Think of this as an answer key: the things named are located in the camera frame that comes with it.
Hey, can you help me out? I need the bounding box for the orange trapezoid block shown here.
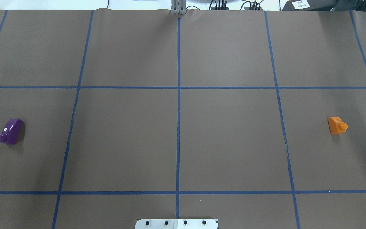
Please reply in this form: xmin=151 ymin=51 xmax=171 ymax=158
xmin=327 ymin=116 xmax=348 ymax=135

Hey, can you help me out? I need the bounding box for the purple trapezoid block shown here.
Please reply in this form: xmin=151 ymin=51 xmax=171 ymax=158
xmin=0 ymin=119 xmax=22 ymax=145

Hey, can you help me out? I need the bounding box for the aluminium frame post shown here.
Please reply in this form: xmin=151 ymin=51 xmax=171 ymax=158
xmin=171 ymin=0 xmax=187 ymax=15

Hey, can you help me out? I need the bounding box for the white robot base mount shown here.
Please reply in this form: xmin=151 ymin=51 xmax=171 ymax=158
xmin=135 ymin=219 xmax=219 ymax=229

